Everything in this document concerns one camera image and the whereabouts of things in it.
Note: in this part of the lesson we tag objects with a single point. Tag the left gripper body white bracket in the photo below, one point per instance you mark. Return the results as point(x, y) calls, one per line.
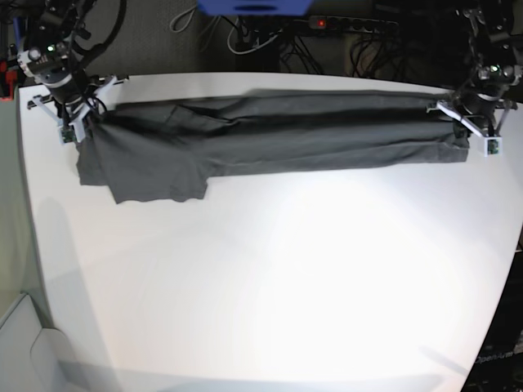
point(481, 114)

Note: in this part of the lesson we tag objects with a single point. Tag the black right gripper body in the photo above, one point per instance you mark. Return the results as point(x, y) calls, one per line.
point(75, 114)

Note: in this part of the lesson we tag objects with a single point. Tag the dark grey t-shirt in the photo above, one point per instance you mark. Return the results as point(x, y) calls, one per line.
point(169, 149)

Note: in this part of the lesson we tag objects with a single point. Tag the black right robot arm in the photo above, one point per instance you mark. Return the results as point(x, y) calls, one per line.
point(51, 56)

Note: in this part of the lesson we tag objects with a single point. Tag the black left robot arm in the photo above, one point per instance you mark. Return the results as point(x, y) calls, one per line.
point(495, 52)

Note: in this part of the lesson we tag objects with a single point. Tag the red black clamp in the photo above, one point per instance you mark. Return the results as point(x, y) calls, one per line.
point(9, 77)

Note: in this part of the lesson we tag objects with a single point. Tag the blue plastic box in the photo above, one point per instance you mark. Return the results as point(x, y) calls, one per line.
point(254, 7)

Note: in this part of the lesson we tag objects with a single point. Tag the black power strip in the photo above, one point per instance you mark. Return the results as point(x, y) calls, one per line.
point(342, 24)

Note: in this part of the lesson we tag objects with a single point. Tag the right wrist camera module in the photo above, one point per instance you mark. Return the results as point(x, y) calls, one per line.
point(67, 135)

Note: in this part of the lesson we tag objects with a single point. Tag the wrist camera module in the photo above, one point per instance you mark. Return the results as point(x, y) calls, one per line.
point(492, 146)
point(67, 135)

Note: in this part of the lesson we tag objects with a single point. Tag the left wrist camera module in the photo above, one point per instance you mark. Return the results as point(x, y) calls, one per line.
point(492, 146)

